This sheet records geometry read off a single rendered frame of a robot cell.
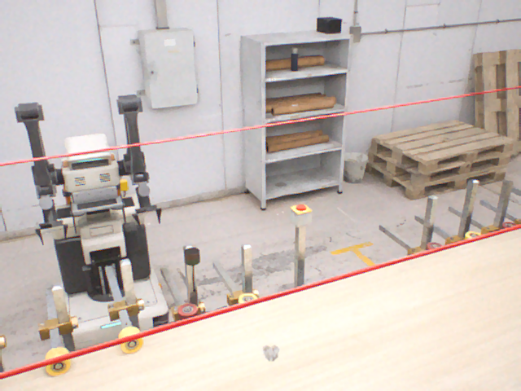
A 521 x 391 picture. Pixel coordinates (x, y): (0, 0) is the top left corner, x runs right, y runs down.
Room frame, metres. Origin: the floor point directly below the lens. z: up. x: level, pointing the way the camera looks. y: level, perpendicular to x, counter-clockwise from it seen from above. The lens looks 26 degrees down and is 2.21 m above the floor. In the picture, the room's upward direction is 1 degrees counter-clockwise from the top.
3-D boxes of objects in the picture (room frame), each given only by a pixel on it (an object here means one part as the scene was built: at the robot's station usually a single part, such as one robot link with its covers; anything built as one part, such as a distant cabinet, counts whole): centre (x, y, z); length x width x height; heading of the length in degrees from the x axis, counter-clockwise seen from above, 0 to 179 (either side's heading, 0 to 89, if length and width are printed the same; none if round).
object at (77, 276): (2.73, 0.99, 0.59); 0.55 x 0.34 x 0.83; 111
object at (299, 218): (1.91, -0.18, 1.18); 0.07 x 0.07 x 0.08; 24
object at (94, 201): (2.37, 0.86, 0.99); 0.28 x 0.16 x 0.22; 111
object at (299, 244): (1.91, -0.19, 0.93); 0.05 x 0.05 x 0.45; 24
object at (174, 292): (1.82, 0.37, 0.84); 0.43 x 0.03 x 0.04; 24
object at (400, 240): (2.28, -0.79, 0.80); 0.43 x 0.03 x 0.04; 24
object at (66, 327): (1.50, 0.76, 0.95); 0.14 x 0.06 x 0.05; 114
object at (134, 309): (1.60, 0.53, 0.95); 0.14 x 0.06 x 0.05; 114
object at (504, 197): (2.41, -1.32, 0.88); 0.04 x 0.04 x 0.48; 24
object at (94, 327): (2.64, 0.96, 0.16); 0.67 x 0.64 x 0.25; 21
